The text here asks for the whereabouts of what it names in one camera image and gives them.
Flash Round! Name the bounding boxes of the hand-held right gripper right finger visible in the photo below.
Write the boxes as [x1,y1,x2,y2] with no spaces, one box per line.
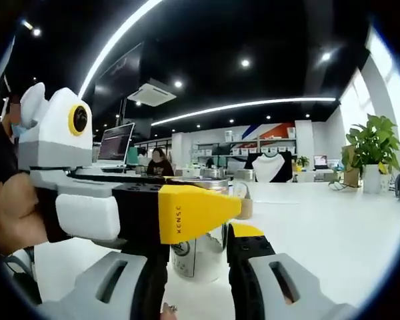
[226,222,358,320]

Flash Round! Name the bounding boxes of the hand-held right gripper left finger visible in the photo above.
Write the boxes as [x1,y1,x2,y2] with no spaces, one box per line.
[43,245,170,320]

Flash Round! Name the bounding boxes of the small glass seasoning bottle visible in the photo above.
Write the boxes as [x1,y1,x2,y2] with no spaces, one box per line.
[169,176,230,285]

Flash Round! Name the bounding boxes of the tall seasoning bottle brown grains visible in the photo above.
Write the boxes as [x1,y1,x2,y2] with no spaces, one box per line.
[232,169,255,220]

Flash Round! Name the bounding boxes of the person's right hand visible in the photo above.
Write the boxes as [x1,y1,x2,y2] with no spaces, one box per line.
[161,301,180,320]

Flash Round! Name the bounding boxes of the person's left hand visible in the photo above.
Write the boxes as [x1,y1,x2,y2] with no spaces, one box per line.
[0,172,51,257]

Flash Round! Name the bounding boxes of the silver open laptop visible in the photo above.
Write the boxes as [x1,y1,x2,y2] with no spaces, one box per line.
[93,122,136,173]

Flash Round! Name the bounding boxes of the teal panel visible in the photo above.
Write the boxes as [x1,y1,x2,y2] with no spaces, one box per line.
[126,146,140,167]

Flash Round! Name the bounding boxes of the hanging black screen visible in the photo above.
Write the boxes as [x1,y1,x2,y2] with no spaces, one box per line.
[92,41,145,121]

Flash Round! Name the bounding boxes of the grey metal shelf unit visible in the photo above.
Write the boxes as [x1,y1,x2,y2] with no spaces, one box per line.
[192,128,298,157]

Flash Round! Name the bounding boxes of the ceiling air conditioner unit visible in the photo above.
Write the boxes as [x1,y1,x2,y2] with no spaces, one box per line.
[127,78,177,107]

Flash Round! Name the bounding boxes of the row of white storage bins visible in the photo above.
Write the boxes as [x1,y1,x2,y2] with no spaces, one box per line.
[195,145,296,156]

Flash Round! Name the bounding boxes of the curved ceiling light strip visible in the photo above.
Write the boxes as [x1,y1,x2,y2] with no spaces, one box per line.
[79,0,164,99]
[151,97,337,127]

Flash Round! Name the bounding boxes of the brown cardboard box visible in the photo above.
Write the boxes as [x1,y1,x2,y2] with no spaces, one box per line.
[341,145,363,188]

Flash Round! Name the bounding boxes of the group of round ceiling spotlights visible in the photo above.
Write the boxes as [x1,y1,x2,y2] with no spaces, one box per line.
[21,19,333,129]

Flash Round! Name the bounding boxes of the green plant in white pot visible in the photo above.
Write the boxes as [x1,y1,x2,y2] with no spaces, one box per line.
[328,114,400,195]

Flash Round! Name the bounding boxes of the narrow window white blinds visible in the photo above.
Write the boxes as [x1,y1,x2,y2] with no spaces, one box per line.
[339,66,377,141]

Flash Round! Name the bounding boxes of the wide window white blinds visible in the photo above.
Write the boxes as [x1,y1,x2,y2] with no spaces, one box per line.
[366,26,400,157]

